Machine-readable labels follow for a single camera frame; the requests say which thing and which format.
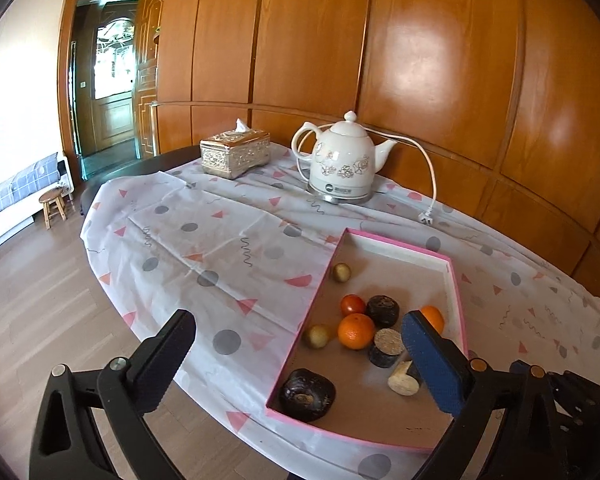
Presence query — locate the patterned white tablecloth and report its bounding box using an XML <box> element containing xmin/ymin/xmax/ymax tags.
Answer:
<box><xmin>79</xmin><ymin>142</ymin><xmax>600</xmax><ymax>480</ymax></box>

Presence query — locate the wooden glass-panel door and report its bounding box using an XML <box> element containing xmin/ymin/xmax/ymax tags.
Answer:
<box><xmin>91</xmin><ymin>10</ymin><xmax>137</xmax><ymax>157</ymax></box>

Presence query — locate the orange tangerine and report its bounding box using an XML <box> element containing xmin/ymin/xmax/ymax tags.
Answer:
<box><xmin>420</xmin><ymin>306</ymin><xmax>446</xmax><ymax>335</ymax></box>
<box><xmin>337</xmin><ymin>313</ymin><xmax>376</xmax><ymax>351</ymax></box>

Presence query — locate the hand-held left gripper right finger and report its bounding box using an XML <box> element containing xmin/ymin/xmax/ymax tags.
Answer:
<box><xmin>401</xmin><ymin>310</ymin><xmax>569</xmax><ymax>480</ymax></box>

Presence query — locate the carved wooden door leaf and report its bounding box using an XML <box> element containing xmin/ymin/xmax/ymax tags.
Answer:
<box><xmin>132</xmin><ymin>0</ymin><xmax>164</xmax><ymax>159</ymax></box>

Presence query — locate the silver kettle base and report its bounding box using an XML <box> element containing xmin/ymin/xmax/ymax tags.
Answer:
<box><xmin>307</xmin><ymin>182</ymin><xmax>374</xmax><ymax>206</ymax></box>

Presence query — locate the dark cylinder piece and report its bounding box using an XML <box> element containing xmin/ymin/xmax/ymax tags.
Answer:
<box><xmin>365</xmin><ymin>295</ymin><xmax>400</xmax><ymax>328</ymax></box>

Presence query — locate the blue checked sofa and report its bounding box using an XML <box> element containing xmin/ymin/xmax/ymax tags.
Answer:
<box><xmin>0</xmin><ymin>152</ymin><xmax>74</xmax><ymax>256</ymax></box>

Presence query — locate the pink cardboard tray box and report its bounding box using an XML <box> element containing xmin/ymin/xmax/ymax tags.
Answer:
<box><xmin>265</xmin><ymin>227</ymin><xmax>468</xmax><ymax>456</ymax></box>

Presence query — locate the cream cylinder piece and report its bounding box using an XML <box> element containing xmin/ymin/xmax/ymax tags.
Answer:
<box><xmin>387</xmin><ymin>360</ymin><xmax>424</xmax><ymax>395</ymax></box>

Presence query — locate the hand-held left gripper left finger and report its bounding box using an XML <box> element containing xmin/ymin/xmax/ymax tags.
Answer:
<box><xmin>29</xmin><ymin>309</ymin><xmax>197</xmax><ymax>480</ymax></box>

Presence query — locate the white floral ceramic kettle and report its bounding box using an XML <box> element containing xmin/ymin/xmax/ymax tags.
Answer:
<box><xmin>291</xmin><ymin>110</ymin><xmax>398</xmax><ymax>196</ymax></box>

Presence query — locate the white power cord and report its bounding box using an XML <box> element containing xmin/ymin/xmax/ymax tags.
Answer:
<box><xmin>369</xmin><ymin>127</ymin><xmax>439</xmax><ymax>226</ymax></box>

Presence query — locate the dark cylinder with speckled top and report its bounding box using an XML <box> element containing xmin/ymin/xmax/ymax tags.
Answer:
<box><xmin>368</xmin><ymin>328</ymin><xmax>406</xmax><ymax>368</ymax></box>

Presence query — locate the large dark round fruit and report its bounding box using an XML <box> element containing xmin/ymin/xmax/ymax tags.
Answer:
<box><xmin>279</xmin><ymin>368</ymin><xmax>337</xmax><ymax>421</ymax></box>

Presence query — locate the small wooden stool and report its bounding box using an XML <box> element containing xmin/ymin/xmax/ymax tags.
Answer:
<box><xmin>39</xmin><ymin>187</ymin><xmax>69</xmax><ymax>231</ymax></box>

